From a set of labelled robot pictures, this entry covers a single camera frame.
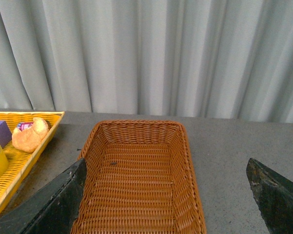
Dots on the orange wicker basket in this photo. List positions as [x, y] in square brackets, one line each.
[140, 180]

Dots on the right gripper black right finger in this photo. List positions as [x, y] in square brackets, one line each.
[273, 194]

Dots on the small red drink can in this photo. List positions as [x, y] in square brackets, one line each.
[24, 125]

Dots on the purple block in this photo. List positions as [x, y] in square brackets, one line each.
[5, 134]

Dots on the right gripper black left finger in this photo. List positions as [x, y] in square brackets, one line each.
[52, 209]

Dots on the bread roll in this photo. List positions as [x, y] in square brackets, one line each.
[29, 139]

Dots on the grey curtain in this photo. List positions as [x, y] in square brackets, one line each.
[190, 58]

